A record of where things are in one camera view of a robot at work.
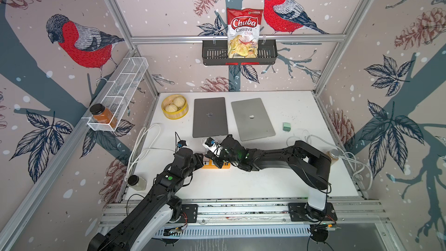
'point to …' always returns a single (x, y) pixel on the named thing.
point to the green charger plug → (286, 126)
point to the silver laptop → (252, 119)
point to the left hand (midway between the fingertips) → (205, 152)
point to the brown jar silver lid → (334, 154)
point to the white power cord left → (143, 142)
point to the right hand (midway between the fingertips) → (206, 154)
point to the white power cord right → (345, 156)
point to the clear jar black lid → (137, 183)
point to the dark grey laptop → (209, 117)
